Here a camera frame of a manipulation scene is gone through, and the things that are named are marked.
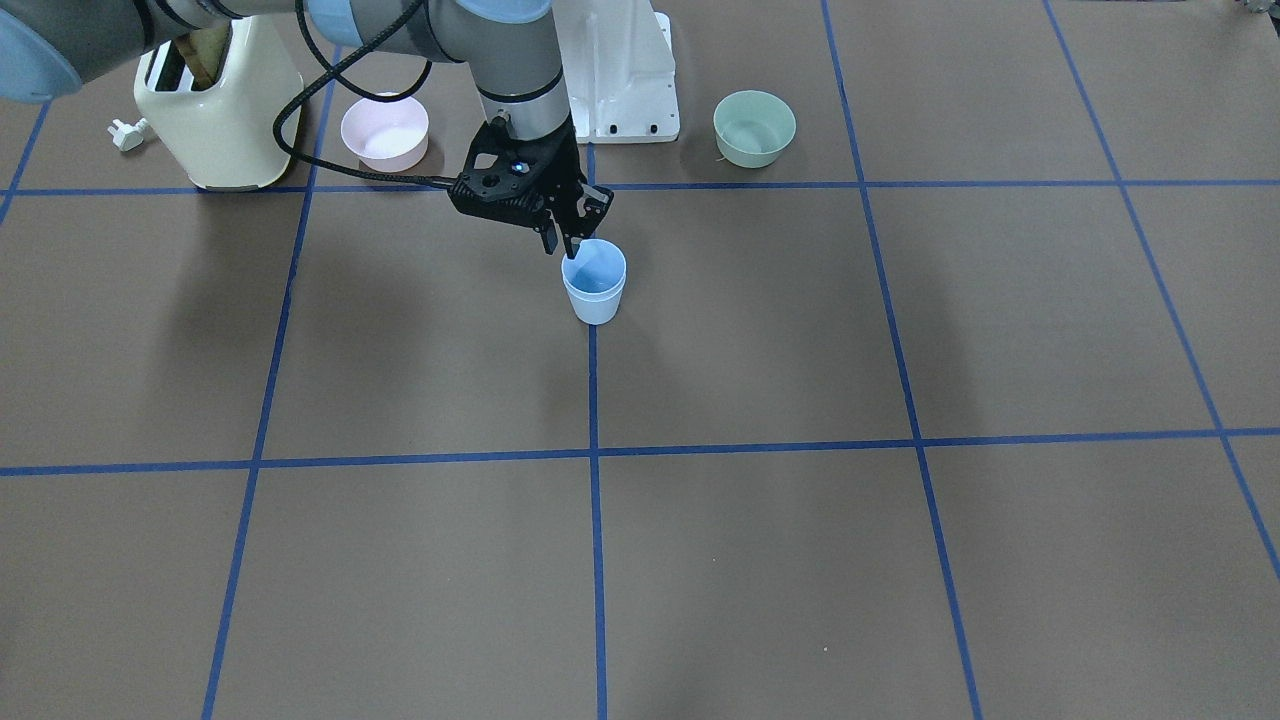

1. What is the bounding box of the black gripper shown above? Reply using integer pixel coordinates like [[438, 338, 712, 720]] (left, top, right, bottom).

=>
[[447, 117, 614, 259]]

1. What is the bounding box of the light blue cup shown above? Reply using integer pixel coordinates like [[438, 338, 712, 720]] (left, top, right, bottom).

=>
[[559, 238, 628, 325]]

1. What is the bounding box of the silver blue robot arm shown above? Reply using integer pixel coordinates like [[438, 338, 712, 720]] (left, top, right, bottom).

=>
[[1, 1, 614, 258]]

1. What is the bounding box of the green bowl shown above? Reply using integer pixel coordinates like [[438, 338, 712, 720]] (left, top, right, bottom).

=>
[[712, 90, 797, 169]]

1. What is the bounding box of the pink bowl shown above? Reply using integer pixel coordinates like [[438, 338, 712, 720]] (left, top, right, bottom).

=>
[[340, 97, 430, 173]]

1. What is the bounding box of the cream toaster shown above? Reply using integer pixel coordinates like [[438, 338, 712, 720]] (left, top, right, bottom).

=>
[[133, 15, 305, 192]]

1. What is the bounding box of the toast slice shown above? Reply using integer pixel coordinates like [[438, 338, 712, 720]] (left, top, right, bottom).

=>
[[173, 24, 232, 91]]

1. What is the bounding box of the white toaster plug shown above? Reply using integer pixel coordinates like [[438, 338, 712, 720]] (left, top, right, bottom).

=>
[[108, 118, 154, 152]]

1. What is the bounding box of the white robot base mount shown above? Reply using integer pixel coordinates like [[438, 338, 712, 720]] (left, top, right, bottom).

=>
[[552, 1, 681, 145]]

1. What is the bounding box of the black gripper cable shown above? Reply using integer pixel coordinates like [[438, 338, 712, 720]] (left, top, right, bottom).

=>
[[273, 0, 463, 191]]

